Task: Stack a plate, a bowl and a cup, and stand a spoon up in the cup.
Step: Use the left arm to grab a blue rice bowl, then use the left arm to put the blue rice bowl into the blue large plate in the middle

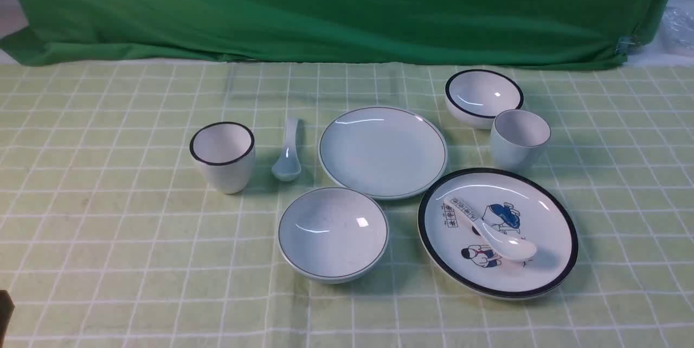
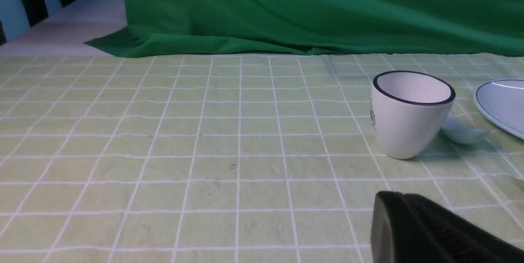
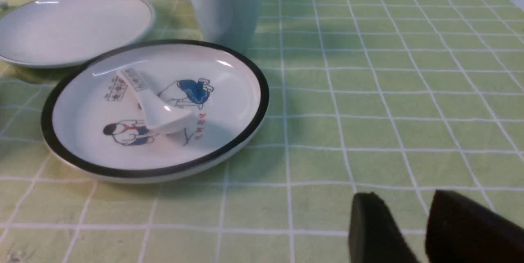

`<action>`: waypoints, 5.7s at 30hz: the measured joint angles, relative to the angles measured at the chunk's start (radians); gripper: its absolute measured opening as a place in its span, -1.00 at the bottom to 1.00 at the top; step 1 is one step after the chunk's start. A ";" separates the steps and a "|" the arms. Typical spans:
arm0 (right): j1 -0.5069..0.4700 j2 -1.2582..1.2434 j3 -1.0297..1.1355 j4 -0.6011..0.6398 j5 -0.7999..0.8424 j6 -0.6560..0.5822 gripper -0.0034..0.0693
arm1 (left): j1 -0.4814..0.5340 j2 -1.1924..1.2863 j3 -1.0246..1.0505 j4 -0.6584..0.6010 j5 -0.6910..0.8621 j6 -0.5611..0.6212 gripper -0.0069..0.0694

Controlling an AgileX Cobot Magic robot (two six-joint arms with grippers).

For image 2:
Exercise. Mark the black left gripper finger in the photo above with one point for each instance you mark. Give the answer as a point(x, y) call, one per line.
point(410, 228)

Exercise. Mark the pale blue ceramic spoon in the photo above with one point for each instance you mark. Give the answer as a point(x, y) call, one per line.
point(460, 133)

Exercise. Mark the white cup black rim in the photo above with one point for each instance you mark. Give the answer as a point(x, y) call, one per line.
point(407, 110)

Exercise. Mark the pale blue large plate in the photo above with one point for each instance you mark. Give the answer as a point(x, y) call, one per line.
point(502, 103)

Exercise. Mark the green checkered tablecloth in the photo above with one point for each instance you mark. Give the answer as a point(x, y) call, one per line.
point(232, 159)

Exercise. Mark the green backdrop cloth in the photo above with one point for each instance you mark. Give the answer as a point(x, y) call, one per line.
point(161, 27)

